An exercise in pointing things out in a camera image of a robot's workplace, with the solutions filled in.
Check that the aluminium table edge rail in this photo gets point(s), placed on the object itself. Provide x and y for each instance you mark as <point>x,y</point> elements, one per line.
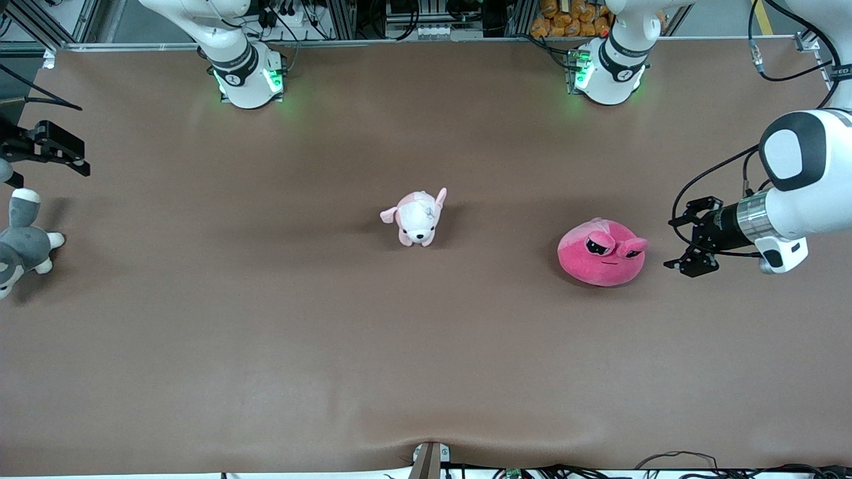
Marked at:
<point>399,43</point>

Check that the round hot pink plush toy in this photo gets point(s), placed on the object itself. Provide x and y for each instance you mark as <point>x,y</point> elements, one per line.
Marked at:
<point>602,253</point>

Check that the white power strip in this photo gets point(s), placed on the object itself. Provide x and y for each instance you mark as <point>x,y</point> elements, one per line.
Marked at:
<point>437,31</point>

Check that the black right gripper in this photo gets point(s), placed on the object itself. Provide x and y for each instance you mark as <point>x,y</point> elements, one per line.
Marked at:
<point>33,144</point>

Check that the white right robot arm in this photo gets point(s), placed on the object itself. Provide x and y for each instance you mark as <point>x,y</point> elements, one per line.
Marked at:
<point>233,60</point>

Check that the aluminium frame post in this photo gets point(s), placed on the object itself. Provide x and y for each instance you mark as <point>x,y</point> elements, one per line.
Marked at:
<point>46,20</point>
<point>809,40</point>

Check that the pale pink plush dog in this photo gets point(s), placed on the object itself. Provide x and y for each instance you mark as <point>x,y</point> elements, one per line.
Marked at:
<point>418,219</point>

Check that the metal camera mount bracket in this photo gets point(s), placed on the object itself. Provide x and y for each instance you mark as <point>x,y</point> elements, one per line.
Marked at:
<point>429,460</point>

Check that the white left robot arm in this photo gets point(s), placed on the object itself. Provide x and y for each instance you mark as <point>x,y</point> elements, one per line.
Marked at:
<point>809,179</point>

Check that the grey white plush husky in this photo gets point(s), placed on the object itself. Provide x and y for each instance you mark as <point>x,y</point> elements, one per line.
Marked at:
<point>23,246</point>

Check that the orange plush toy pile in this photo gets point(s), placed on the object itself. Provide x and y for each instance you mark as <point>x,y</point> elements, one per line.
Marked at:
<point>572,20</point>

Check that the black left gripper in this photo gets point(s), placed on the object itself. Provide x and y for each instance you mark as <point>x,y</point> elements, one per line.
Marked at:
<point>724,228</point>

